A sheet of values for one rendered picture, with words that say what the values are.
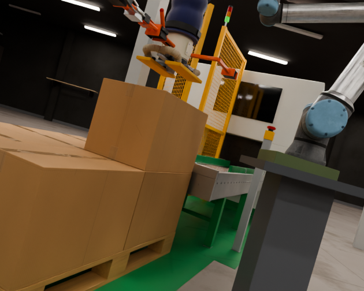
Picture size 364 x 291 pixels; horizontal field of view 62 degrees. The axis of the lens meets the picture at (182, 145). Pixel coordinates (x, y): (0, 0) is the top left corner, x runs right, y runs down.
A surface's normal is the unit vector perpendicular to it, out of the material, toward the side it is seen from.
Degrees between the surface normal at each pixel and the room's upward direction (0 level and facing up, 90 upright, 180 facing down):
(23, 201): 90
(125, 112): 90
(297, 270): 90
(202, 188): 90
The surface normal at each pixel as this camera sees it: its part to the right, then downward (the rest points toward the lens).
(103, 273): -0.41, -0.10
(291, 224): 0.00, 0.02
